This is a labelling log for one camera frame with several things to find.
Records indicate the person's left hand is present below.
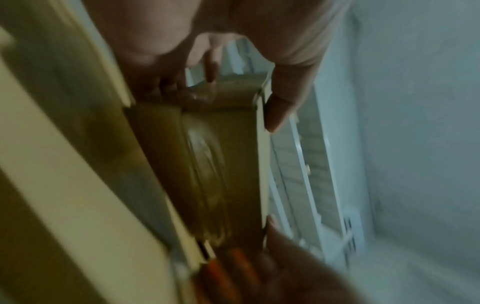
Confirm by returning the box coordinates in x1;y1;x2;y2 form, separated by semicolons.
83;0;354;133

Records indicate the person's right hand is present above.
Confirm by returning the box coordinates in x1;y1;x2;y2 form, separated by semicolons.
198;215;363;304

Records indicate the taped brown cardboard box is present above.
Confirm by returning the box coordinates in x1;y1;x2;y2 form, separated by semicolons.
123;74;274;263

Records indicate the white louvered door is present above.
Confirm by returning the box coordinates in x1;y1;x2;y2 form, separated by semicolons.
185;33;366;268

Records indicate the large beige cardboard panel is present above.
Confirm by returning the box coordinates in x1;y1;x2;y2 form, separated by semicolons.
0;0;215;304

